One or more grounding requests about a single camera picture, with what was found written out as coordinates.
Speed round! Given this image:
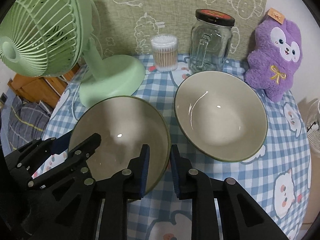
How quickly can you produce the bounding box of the medium ceramic bowl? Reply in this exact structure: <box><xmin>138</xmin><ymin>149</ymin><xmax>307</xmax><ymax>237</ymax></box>
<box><xmin>68</xmin><ymin>96</ymin><xmax>171</xmax><ymax>192</ymax></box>

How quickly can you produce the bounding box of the large ceramic bowl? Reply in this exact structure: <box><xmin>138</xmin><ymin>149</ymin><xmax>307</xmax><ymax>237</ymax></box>
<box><xmin>174</xmin><ymin>71</ymin><xmax>268</xmax><ymax>162</ymax></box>

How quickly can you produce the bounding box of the grey plaid bedding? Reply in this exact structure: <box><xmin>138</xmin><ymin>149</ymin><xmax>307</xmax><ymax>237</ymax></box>
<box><xmin>7</xmin><ymin>96</ymin><xmax>53</xmax><ymax>151</ymax></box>

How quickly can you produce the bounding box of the wooden chair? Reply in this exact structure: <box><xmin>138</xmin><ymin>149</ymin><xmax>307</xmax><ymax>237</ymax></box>
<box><xmin>7</xmin><ymin>64</ymin><xmax>80</xmax><ymax>108</ymax></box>

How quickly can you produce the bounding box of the white standing fan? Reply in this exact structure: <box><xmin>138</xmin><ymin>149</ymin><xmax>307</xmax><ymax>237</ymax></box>
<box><xmin>306</xmin><ymin>100</ymin><xmax>320</xmax><ymax>156</ymax></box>

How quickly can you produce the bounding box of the green desk fan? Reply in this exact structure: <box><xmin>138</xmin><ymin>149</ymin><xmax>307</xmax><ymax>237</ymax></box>
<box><xmin>1</xmin><ymin>0</ymin><xmax>145</xmax><ymax>107</ymax></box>

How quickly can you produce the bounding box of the cotton swab container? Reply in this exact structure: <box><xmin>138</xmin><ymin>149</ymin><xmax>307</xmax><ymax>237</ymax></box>
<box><xmin>151</xmin><ymin>34</ymin><xmax>178</xmax><ymax>72</ymax></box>

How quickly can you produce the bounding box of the purple plush bunny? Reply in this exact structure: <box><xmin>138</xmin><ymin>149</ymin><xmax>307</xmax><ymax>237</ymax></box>
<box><xmin>245</xmin><ymin>8</ymin><xmax>303</xmax><ymax>102</ymax></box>

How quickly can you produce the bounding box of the glass jar black lid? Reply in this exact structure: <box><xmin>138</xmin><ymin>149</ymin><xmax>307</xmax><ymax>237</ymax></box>
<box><xmin>189</xmin><ymin>9</ymin><xmax>235</xmax><ymax>73</ymax></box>

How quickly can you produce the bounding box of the wall power outlet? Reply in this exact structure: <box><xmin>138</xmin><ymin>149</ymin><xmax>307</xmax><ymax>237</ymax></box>
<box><xmin>0</xmin><ymin>93</ymin><xmax>8</xmax><ymax>104</ymax></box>

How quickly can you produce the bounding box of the green cartoon wall mat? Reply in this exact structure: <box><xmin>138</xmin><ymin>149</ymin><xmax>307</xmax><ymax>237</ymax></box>
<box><xmin>93</xmin><ymin>0</ymin><xmax>267</xmax><ymax>60</ymax></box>

